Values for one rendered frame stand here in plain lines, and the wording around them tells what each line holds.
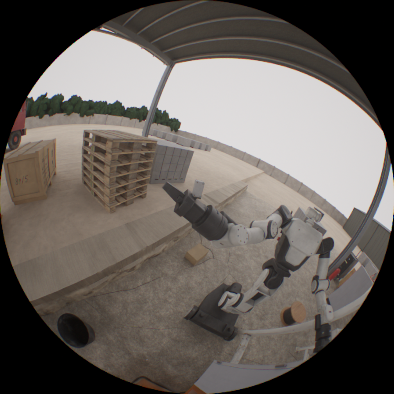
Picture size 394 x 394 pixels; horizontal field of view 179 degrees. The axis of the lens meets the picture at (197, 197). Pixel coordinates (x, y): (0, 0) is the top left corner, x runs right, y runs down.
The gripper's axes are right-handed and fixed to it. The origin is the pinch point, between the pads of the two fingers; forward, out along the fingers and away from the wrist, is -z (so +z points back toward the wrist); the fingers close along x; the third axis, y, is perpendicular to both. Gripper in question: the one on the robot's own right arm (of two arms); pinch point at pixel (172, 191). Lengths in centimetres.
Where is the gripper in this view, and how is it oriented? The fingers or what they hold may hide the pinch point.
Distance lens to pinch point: 34.9
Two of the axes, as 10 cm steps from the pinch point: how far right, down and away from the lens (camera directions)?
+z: 7.3, 6.5, 2.2
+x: 0.8, 2.4, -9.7
